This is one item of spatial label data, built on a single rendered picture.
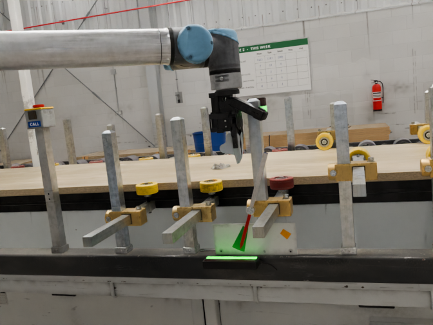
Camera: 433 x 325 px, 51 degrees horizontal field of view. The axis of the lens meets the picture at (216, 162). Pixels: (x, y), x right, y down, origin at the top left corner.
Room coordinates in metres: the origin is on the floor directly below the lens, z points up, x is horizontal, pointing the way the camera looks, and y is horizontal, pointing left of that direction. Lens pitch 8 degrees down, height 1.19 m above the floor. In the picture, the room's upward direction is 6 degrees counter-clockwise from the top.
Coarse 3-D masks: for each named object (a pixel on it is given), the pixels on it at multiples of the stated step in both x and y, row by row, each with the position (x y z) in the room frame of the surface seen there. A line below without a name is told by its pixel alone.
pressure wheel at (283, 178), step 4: (276, 176) 1.55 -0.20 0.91; (280, 176) 1.51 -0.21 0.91; (284, 176) 1.53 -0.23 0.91; (288, 176) 1.52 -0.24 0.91; (272, 180) 1.49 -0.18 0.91; (276, 180) 1.48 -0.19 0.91; (280, 180) 1.47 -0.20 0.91; (284, 180) 1.47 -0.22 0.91; (288, 180) 1.48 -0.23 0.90; (292, 180) 1.49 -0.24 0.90; (272, 184) 1.49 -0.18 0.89; (276, 184) 1.48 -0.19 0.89; (280, 184) 1.47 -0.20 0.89; (284, 184) 1.47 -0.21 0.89; (288, 184) 1.47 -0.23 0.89; (292, 184) 1.49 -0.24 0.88; (272, 188) 1.49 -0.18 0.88; (276, 188) 1.48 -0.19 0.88; (280, 188) 1.47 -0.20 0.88; (284, 188) 1.47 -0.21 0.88; (288, 188) 1.47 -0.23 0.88
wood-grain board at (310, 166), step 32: (160, 160) 2.40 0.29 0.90; (192, 160) 2.27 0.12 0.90; (224, 160) 2.15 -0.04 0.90; (288, 160) 1.94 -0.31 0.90; (320, 160) 1.85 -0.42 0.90; (384, 160) 1.69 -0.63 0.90; (416, 160) 1.62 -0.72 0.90; (0, 192) 1.91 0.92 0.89; (32, 192) 1.86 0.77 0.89; (64, 192) 1.82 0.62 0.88; (96, 192) 1.77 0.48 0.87
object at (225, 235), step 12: (216, 228) 1.40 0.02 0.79; (228, 228) 1.39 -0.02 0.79; (240, 228) 1.38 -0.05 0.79; (276, 228) 1.34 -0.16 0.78; (288, 228) 1.33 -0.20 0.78; (216, 240) 1.40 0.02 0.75; (228, 240) 1.39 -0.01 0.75; (252, 240) 1.37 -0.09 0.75; (264, 240) 1.36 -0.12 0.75; (276, 240) 1.34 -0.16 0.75; (288, 240) 1.33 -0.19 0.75; (216, 252) 1.40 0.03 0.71; (228, 252) 1.39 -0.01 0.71; (240, 252) 1.38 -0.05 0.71; (252, 252) 1.37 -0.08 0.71; (276, 252) 1.35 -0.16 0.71; (288, 252) 1.33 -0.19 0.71
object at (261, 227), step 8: (280, 192) 1.49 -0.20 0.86; (288, 192) 1.52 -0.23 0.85; (272, 208) 1.29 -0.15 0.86; (264, 216) 1.21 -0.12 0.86; (272, 216) 1.23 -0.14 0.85; (256, 224) 1.14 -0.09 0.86; (264, 224) 1.13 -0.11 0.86; (272, 224) 1.22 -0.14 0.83; (256, 232) 1.12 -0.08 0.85; (264, 232) 1.12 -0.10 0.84
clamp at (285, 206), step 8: (248, 200) 1.39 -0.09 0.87; (272, 200) 1.35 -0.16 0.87; (280, 200) 1.34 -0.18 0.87; (288, 200) 1.33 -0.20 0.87; (256, 208) 1.36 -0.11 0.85; (264, 208) 1.35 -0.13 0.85; (280, 208) 1.34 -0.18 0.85; (288, 208) 1.33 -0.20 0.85; (256, 216) 1.36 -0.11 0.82; (280, 216) 1.34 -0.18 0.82; (288, 216) 1.33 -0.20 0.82
